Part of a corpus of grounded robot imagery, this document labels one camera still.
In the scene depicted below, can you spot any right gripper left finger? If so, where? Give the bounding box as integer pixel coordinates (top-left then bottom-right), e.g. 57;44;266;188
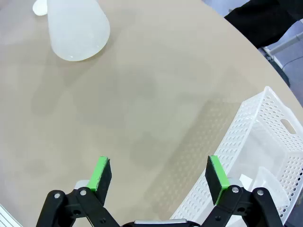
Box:
35;156;120;227

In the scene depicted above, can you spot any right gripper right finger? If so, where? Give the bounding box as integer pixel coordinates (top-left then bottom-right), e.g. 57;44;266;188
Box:
201;155;285;227

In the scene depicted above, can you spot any clear plastic measuring cup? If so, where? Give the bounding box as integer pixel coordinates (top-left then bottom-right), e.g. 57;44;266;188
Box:
257;166;291;210

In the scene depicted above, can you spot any translucent conical plastic flask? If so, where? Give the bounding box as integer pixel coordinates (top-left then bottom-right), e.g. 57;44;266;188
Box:
46;0;111;62

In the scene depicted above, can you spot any white round flask cap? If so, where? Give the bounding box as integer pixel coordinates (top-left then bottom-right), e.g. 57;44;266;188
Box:
32;0;49;16

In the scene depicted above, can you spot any white paper label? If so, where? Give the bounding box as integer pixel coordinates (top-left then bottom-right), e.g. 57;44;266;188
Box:
239;174;253;190

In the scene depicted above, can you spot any white perforated plastic basket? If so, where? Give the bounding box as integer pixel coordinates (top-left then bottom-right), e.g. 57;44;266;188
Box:
169;86;303;227

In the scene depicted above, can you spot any person in black t-shirt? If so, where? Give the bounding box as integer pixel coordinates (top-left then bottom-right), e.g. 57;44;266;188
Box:
223;0;303;49

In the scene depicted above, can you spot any grey metal floor frame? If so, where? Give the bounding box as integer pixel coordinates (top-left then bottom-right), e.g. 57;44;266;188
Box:
260;32;303;62

